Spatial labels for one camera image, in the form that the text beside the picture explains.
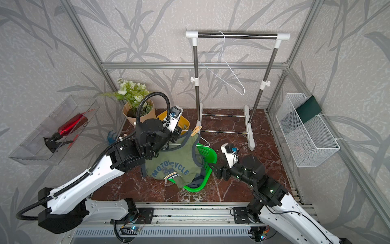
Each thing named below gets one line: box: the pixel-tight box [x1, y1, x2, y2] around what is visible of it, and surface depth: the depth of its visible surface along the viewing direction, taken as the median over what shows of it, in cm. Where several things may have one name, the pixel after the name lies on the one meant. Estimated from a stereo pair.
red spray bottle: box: [42, 108, 96, 154], surface depth 65 cm
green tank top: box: [145, 130, 205, 189], surface depth 77 cm
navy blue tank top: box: [186, 168, 206, 189], surface depth 80 cm
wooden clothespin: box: [190, 125, 203, 137], surface depth 71 cm
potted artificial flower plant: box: [102, 77, 157, 126], surface depth 95 cm
